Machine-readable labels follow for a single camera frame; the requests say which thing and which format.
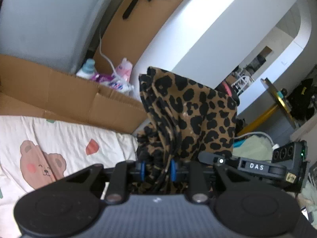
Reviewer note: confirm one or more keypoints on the brown cardboard sheet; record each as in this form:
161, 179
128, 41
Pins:
33, 90

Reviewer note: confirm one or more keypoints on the white cartoon bear bedsheet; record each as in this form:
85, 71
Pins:
36, 152

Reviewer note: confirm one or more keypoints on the upright brown cardboard panel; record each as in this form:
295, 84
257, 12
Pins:
129, 38

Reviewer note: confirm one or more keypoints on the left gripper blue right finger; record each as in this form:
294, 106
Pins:
196, 178

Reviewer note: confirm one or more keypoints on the light blue bottle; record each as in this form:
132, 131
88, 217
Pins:
88, 70

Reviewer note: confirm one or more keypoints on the round gold black table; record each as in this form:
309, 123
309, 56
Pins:
280, 103

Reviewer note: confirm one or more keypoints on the pink purple plastic packet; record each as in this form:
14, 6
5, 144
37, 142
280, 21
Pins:
119, 80

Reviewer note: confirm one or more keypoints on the leopard print garment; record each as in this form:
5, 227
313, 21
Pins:
185, 118

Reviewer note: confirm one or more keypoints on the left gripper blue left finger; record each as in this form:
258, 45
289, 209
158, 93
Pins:
120, 179

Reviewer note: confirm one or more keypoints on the grey mattress board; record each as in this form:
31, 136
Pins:
54, 33

